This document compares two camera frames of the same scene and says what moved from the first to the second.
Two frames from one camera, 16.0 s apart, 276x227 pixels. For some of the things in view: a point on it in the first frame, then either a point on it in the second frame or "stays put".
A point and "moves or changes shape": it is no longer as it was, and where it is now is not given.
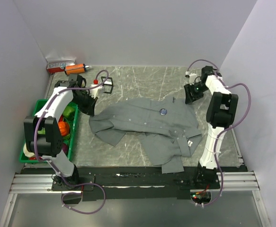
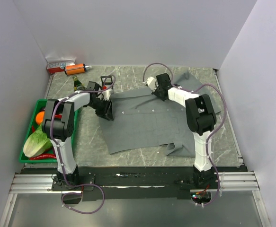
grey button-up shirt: x=167 y=129 moves or changes shape
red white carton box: x=57 y=64 stays put
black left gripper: x=89 y=109 -> x=106 y=113
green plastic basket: x=38 y=103 stays put
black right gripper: x=188 y=88 -> x=154 y=93
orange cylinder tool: x=75 y=68 stays put
